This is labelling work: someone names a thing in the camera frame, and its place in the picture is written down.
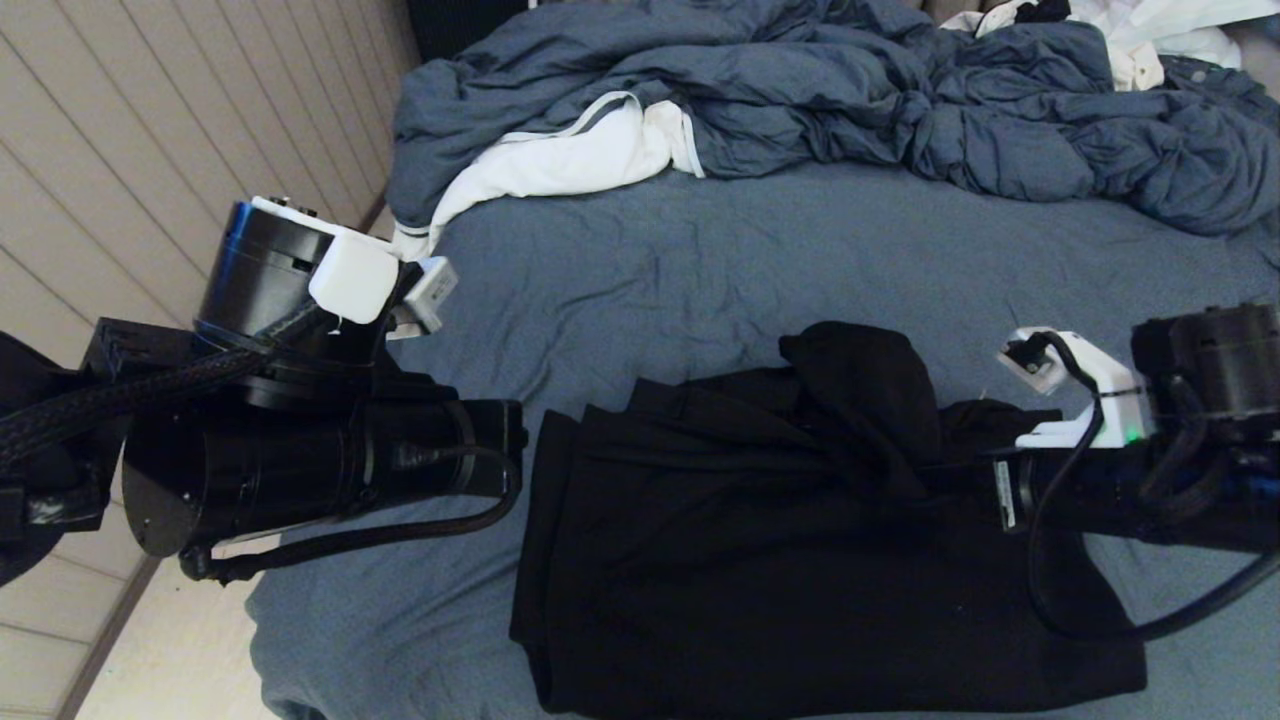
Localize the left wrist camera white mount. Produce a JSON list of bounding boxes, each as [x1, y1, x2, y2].
[[250, 195, 459, 341]]

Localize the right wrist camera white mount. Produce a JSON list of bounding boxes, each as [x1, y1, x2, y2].
[[998, 327, 1153, 451]]

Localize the crumpled blue duvet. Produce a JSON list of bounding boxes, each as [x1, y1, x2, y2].
[[385, 0, 1280, 271]]

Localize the white crumpled clothes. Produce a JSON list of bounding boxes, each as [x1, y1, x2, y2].
[[940, 0, 1280, 93]]

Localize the black zip hoodie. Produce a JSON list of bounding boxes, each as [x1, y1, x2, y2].
[[510, 320, 1149, 719]]

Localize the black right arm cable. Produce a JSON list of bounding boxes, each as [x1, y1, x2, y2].
[[1005, 335, 1280, 643]]

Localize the blue denim shirt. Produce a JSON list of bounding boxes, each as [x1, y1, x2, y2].
[[1160, 55, 1280, 136]]

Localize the white blanket with grey stripe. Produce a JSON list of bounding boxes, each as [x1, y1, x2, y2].
[[392, 90, 706, 263]]

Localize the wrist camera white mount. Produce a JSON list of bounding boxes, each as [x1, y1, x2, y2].
[[998, 327, 1153, 451], [250, 195, 459, 341]]

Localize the small black garment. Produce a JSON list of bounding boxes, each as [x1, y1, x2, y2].
[[985, 0, 1071, 25]]

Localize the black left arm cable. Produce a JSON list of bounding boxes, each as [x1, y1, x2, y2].
[[180, 445, 523, 587]]

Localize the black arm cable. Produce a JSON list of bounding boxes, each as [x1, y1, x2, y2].
[[180, 445, 523, 587], [1005, 335, 1280, 643]]

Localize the blue bed sheet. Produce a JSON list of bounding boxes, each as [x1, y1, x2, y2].
[[247, 160, 1280, 720]]

